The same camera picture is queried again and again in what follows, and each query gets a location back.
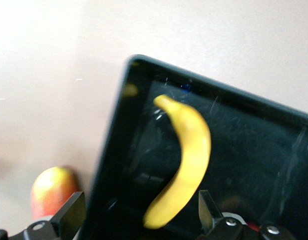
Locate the black plastic box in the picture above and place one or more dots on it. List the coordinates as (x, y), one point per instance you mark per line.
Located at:
(243, 155)

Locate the yellow banana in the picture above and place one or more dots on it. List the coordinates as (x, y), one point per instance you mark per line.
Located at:
(193, 155)

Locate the red yellow mango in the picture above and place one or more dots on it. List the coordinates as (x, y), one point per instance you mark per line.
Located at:
(52, 190)

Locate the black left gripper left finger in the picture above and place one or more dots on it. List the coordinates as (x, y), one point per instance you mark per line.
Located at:
(69, 217)

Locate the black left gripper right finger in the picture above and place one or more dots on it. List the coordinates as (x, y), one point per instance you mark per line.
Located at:
(207, 215)

